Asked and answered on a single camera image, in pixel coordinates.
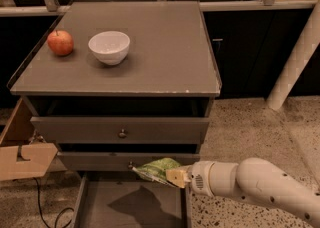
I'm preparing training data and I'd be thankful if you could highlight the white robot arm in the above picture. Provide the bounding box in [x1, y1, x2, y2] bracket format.
[186, 3, 320, 228]

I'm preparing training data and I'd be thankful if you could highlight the grey middle drawer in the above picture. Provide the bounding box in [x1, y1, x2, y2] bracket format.
[57, 152, 200, 171]

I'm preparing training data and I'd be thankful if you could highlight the black cable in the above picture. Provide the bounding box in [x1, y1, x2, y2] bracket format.
[32, 176, 75, 228]

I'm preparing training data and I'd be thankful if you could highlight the white ceramic bowl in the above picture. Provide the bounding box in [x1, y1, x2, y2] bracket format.
[88, 31, 131, 65]

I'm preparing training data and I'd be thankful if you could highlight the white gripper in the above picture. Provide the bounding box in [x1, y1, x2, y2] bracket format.
[166, 161, 214, 197]

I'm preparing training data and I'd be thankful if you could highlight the grey top drawer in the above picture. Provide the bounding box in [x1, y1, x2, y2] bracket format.
[31, 117, 209, 144]

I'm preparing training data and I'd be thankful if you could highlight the green jalapeno chip bag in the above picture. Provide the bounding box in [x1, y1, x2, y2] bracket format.
[131, 158, 181, 186]

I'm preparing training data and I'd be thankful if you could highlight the red apple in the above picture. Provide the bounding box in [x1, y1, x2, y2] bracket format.
[47, 30, 74, 56]

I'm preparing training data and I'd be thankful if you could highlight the grey drawer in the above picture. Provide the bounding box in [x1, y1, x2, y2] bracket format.
[71, 171, 192, 228]
[57, 152, 200, 171]
[31, 117, 209, 144]

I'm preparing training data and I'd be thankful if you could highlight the brown cardboard box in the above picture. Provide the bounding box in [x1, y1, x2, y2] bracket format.
[0, 99, 57, 181]

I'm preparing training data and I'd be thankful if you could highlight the grey bottom drawer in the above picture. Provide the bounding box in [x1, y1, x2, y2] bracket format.
[71, 171, 192, 228]

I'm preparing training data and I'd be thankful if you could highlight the grey drawer cabinet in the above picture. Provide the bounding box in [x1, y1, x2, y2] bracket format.
[8, 2, 221, 228]

